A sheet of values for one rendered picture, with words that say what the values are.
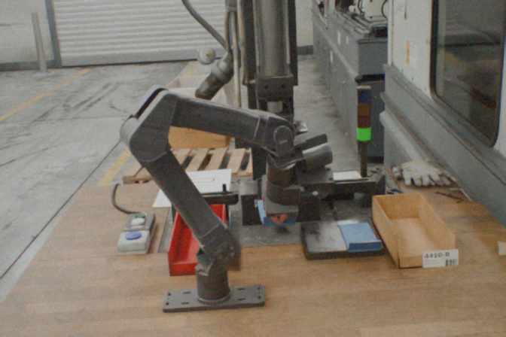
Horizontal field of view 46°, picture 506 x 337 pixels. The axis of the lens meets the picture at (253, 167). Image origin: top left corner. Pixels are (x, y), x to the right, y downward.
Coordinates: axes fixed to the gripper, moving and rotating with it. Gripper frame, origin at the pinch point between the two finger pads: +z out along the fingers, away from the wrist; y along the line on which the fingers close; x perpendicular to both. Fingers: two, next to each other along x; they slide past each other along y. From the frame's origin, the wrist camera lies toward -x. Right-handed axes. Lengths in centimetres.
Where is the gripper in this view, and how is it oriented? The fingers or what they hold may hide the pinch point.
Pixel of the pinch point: (278, 219)
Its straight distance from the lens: 130.4
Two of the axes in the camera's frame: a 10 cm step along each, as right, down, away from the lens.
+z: 0.0, 6.6, 7.5
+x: -10.0, 0.5, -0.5
